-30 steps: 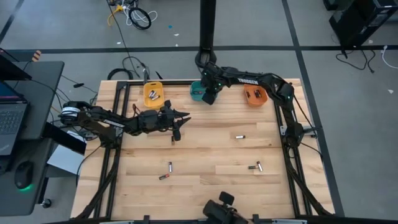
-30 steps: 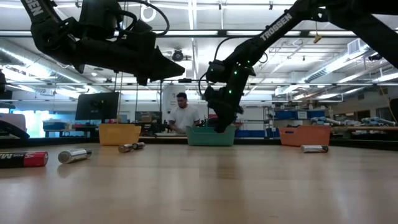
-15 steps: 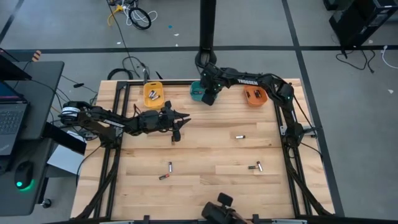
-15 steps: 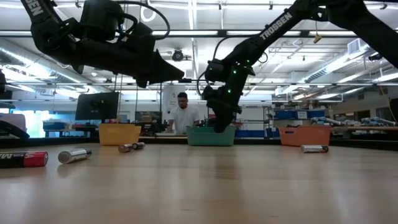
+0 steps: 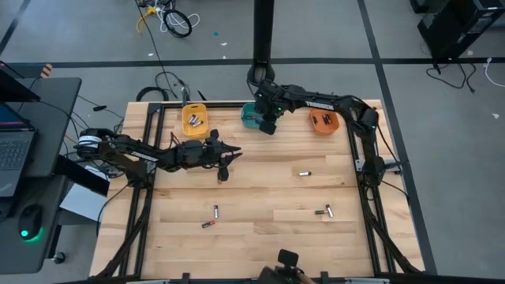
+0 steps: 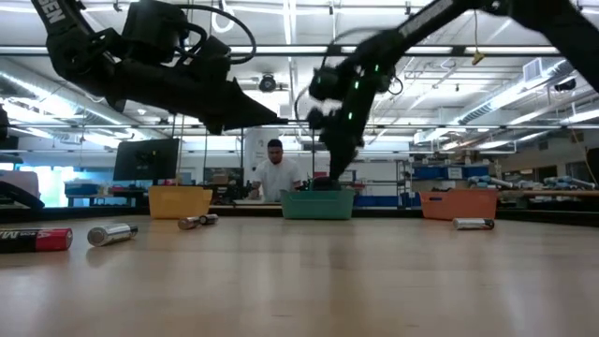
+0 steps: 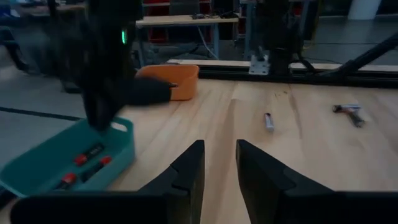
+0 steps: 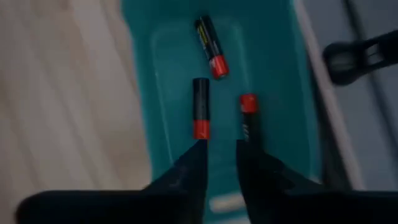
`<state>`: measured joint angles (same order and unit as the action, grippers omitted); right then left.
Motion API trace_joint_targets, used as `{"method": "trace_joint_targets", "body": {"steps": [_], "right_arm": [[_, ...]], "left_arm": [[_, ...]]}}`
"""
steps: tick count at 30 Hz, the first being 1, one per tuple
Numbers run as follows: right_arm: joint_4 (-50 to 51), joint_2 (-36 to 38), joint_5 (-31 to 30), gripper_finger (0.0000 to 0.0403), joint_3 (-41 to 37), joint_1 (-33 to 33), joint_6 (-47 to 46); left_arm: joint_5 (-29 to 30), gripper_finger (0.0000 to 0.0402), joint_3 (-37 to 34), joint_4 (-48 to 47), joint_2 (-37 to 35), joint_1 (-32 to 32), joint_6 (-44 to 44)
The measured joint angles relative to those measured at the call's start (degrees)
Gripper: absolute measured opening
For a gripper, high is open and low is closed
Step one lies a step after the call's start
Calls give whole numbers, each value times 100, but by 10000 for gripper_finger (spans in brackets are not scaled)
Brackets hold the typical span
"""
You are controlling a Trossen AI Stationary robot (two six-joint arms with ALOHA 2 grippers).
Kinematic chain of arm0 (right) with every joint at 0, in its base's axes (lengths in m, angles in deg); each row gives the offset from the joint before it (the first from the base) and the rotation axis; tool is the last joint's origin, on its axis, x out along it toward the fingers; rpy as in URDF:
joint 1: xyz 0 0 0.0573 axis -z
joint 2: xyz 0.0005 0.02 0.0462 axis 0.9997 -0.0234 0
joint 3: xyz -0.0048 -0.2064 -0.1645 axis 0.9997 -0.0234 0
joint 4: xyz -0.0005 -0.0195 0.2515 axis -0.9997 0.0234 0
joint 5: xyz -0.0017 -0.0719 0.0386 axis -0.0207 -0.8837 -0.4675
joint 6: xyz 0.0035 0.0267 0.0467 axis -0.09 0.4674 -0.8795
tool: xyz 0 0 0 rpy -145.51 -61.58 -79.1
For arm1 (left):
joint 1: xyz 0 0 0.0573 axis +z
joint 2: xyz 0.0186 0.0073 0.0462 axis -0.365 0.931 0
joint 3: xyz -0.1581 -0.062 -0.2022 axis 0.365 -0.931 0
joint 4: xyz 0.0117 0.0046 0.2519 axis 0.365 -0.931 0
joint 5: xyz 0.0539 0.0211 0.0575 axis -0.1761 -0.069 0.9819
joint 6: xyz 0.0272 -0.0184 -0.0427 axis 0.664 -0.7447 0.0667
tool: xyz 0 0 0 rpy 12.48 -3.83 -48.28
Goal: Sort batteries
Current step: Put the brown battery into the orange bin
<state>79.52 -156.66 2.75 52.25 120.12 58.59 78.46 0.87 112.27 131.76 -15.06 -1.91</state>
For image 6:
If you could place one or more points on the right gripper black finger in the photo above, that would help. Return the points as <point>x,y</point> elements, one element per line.
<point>341,150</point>

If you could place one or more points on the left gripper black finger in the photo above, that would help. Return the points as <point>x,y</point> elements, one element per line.
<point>238,110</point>

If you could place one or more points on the silver battery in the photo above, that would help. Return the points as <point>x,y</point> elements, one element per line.
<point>472,224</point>
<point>188,223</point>
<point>110,234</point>
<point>209,219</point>

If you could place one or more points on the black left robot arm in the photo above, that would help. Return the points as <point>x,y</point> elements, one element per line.
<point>70,51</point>

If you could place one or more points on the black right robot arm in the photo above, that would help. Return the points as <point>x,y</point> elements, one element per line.
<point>421,21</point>

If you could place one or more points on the teal plastic bin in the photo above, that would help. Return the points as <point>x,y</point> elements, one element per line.
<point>317,206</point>

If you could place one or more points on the black monitor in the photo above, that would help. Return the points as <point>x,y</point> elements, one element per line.
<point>146,159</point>

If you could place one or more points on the person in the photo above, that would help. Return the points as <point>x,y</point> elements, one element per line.
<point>276,178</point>

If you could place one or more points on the blue storage shelf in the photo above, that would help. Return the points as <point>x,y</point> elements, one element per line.
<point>435,173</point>

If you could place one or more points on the yellow plastic bin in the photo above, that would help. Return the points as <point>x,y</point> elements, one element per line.
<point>180,203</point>

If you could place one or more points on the black overhead light bar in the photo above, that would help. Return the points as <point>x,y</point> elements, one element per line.
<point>457,50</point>

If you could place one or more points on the orange plastic bin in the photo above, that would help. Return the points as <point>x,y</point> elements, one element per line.
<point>458,203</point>

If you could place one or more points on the yellow hanging tag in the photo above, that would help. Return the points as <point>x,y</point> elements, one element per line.
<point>477,58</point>

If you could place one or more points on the black and red battery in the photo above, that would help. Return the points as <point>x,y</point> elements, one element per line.
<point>51,240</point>

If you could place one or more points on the black ceiling fixture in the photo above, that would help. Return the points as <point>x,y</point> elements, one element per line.
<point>566,84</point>

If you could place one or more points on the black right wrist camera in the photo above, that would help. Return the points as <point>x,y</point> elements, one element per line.
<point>318,119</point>

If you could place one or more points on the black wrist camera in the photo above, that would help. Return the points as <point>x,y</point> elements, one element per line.
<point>318,119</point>
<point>210,54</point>

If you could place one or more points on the black ceiling camera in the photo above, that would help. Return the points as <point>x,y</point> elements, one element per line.
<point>267,83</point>

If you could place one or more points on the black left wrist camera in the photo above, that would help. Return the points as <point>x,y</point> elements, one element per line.
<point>210,54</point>

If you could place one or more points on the black aluminium table frame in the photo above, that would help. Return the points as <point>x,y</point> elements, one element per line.
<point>384,213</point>

